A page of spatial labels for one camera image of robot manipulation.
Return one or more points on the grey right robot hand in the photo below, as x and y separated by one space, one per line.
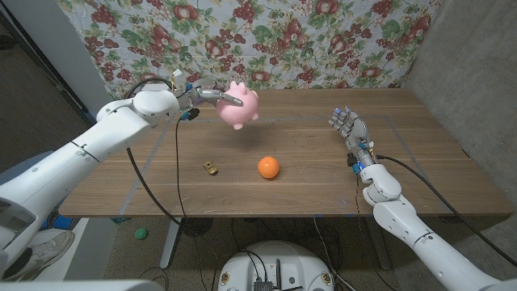
355 131

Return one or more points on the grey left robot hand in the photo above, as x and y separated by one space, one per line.
202 95

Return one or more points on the pink plastic piggy bank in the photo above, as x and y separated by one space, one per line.
240 113

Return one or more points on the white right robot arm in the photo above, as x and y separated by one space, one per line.
404 220

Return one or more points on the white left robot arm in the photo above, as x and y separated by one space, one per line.
81 157

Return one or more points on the gold toy car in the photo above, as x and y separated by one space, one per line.
210 167

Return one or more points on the orange fruit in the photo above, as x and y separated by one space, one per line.
268 167

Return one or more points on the floral fruit print backdrop cloth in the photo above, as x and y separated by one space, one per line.
303 40

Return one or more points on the metal table leg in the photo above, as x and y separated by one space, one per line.
379 246
169 246

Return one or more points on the black round fan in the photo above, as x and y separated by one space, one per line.
200 226

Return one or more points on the green ball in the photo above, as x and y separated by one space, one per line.
141 233

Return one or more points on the white robot torso base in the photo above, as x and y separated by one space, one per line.
278 262

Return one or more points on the dark brown door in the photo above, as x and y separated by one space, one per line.
28 89

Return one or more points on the blue black floor item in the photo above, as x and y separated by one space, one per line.
62 222

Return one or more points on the grey white sneaker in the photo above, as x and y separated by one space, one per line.
44 252

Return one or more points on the white robot torso panel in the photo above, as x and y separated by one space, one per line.
81 286

